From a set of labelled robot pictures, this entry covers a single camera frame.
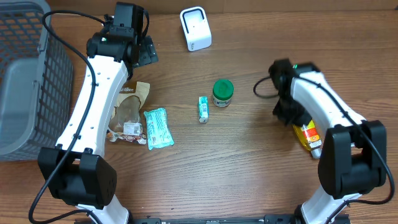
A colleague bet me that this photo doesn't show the green lid jar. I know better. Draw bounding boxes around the green lid jar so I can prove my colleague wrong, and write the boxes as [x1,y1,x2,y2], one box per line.
[212,79,234,108]

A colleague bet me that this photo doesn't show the yellow oil bottle silver cap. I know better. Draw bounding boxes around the yellow oil bottle silver cap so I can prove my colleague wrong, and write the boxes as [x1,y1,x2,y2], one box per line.
[292,120,322,159]

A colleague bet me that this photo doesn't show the white barcode scanner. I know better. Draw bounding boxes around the white barcode scanner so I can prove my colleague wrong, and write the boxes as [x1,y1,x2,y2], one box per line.
[180,6,212,52]

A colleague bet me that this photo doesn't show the grey plastic basket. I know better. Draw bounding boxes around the grey plastic basket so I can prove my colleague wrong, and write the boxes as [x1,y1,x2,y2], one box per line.
[1,0,73,161]

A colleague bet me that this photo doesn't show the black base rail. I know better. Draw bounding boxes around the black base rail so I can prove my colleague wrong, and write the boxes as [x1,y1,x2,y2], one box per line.
[74,213,352,224]

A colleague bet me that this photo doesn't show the teal snack packet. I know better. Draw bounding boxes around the teal snack packet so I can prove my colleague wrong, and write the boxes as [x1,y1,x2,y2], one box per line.
[144,108,174,151]

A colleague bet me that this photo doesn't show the brown white snack packet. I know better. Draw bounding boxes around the brown white snack packet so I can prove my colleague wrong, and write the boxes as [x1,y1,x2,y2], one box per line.
[106,82,150,145]

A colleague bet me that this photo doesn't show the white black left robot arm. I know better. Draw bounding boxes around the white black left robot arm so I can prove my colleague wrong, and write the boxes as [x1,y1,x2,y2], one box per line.
[37,2,159,223]

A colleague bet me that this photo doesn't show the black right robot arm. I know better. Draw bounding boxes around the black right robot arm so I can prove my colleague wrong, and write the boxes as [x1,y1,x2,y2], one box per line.
[264,58,396,223]

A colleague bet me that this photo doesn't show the small teal box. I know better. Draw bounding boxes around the small teal box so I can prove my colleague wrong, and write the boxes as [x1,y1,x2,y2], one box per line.
[198,96,209,123]

